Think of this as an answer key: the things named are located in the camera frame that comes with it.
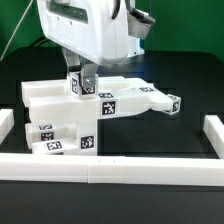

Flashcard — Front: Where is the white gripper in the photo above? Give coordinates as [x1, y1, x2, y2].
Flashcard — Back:
[37, 0, 128, 88]

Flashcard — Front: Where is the white tagged cube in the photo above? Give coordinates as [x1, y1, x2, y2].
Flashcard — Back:
[165, 94, 181, 115]
[67, 72, 98, 98]

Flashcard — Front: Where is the white chair back frame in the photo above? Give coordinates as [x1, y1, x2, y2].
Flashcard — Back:
[21, 76, 173, 125]

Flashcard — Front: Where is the white chair seat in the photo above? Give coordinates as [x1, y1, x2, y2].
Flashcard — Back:
[31, 116, 99, 156]

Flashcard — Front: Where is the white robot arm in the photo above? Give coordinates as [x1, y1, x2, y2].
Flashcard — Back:
[37, 0, 155, 88]

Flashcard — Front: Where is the thin white rod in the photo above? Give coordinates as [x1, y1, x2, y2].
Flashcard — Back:
[0, 0, 34, 61]

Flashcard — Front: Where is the white U-shaped obstacle fence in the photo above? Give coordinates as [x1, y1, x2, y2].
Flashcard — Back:
[0, 108, 224, 187]

